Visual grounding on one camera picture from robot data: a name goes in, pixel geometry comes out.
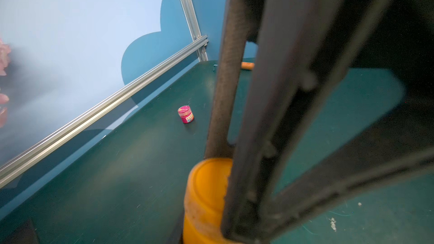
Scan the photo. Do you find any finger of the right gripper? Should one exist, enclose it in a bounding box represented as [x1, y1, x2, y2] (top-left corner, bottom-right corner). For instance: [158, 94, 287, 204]
[204, 0, 261, 159]

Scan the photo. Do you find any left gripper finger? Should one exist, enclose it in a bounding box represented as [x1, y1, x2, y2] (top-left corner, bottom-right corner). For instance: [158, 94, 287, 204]
[221, 0, 434, 244]

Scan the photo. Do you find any magenta paint jar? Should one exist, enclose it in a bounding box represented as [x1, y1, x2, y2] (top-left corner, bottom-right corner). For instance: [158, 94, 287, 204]
[177, 105, 194, 124]

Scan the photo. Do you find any blue garden fork toy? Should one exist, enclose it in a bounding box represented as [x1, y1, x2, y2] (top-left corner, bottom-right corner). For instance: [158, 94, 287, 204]
[213, 62, 255, 71]

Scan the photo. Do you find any pink cherry blossom tree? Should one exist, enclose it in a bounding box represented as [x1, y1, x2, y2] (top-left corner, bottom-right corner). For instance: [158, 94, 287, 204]
[1, 39, 12, 128]

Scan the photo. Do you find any aluminium frame right post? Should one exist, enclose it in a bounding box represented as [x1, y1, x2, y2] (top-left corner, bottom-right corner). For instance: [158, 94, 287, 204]
[180, 0, 202, 41]

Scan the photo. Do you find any aluminium frame back bar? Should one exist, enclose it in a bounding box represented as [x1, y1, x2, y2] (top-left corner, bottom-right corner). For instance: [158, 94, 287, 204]
[1, 35, 209, 188]

